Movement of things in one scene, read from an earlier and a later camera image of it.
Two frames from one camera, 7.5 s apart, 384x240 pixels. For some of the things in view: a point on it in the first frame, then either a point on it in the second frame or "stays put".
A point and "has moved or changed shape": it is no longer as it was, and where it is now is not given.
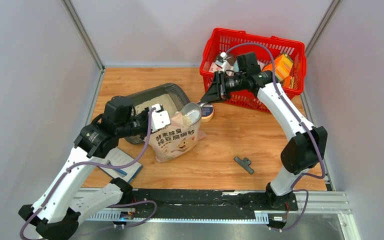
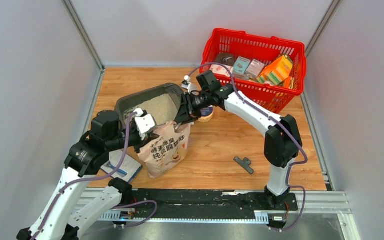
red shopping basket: [286, 59] stays put
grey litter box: [171, 97] stays put
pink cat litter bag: [176, 140] has moved or changed shape
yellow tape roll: [207, 111] stays put
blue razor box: [118, 157] stays put
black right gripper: [217, 91] → [185, 114]
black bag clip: [244, 164] stays put
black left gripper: [145, 113] → [141, 143]
